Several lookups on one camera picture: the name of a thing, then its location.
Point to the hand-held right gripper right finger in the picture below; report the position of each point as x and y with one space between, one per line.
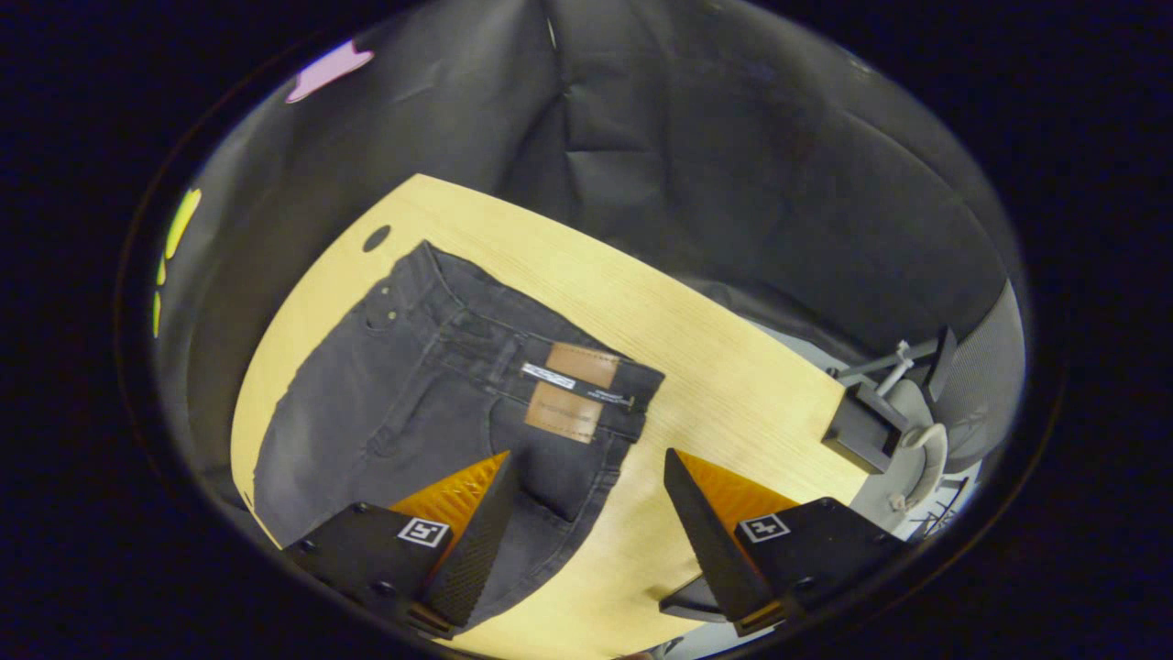
710 541

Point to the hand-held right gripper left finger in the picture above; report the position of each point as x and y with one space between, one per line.
467 559

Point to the dark grey jeans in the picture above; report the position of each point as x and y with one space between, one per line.
403 403

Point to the grey office chair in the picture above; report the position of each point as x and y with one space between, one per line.
985 385

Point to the black backdrop cloth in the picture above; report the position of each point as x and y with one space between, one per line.
733 183

